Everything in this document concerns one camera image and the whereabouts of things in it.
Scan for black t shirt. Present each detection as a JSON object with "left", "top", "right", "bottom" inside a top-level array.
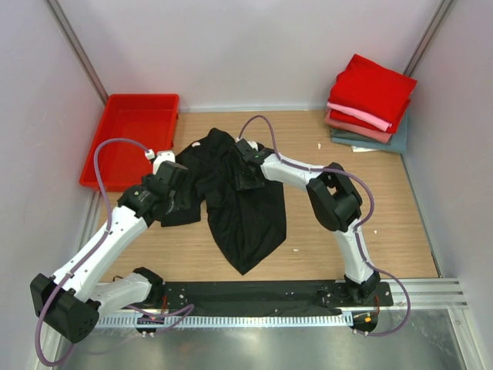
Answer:
[{"left": 160, "top": 128, "right": 287, "bottom": 274}]

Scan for white folded shirt bottom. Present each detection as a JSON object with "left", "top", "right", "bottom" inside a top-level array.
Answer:
[{"left": 350, "top": 146, "right": 377, "bottom": 153}]

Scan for pink folded shirt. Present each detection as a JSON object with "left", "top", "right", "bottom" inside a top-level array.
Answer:
[{"left": 327, "top": 102, "right": 391, "bottom": 131}]

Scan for red folded shirt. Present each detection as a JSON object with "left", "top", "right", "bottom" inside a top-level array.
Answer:
[
  {"left": 328, "top": 109, "right": 385, "bottom": 133},
  {"left": 327, "top": 54, "right": 418, "bottom": 135}
]

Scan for red folded shirt top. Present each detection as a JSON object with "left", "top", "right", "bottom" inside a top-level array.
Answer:
[{"left": 327, "top": 54, "right": 418, "bottom": 135}]

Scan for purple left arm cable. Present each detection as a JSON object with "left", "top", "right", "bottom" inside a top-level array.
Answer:
[{"left": 34, "top": 138, "right": 196, "bottom": 367}]

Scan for grey green folded shirt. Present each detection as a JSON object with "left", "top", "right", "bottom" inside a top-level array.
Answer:
[{"left": 330, "top": 114, "right": 409, "bottom": 154}]

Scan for slotted aluminium rail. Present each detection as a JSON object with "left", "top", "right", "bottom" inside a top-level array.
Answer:
[{"left": 96, "top": 311, "right": 353, "bottom": 329}]

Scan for red folded shirt lower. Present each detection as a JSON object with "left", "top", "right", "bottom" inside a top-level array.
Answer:
[{"left": 328, "top": 109, "right": 385, "bottom": 133}]

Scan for red plastic bin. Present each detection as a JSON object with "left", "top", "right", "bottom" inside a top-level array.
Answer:
[{"left": 79, "top": 94, "right": 179, "bottom": 192}]

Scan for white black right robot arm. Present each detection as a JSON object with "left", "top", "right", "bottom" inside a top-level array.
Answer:
[{"left": 230, "top": 139, "right": 381, "bottom": 305}]

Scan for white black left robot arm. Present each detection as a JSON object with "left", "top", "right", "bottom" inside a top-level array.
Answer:
[{"left": 30, "top": 150, "right": 187, "bottom": 344}]

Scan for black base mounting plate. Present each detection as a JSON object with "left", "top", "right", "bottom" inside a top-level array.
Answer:
[{"left": 134, "top": 280, "right": 394, "bottom": 318}]

